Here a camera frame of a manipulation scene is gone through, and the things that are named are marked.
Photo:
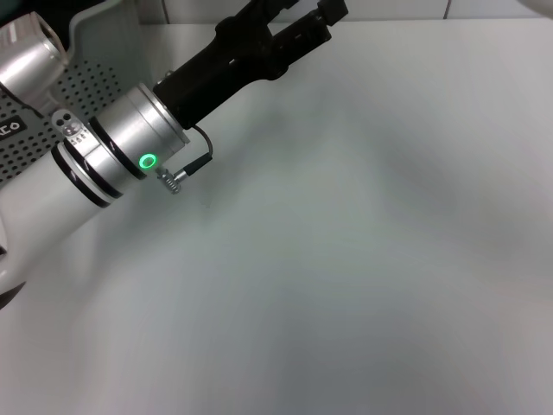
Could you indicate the grey perforated storage box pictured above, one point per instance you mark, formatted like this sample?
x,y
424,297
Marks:
x,y
99,43

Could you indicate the silver wrist clamp bracket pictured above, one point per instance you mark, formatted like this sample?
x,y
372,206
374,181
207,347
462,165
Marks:
x,y
71,129

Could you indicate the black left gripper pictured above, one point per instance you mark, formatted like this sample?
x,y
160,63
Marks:
x,y
216,73

